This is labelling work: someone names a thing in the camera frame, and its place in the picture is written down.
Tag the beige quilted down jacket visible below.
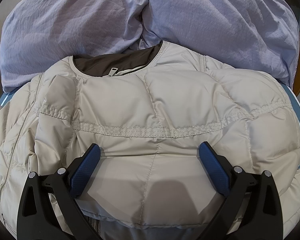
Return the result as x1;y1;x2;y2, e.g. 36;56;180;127
0;42;300;239

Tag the right lavender pillow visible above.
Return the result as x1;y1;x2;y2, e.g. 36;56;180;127
142;0;300;86

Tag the lavender pillow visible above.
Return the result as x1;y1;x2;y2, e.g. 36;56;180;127
0;0;148;93
142;0;300;86

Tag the left lavender pillow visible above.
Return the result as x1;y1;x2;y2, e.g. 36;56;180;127
0;0;148;93

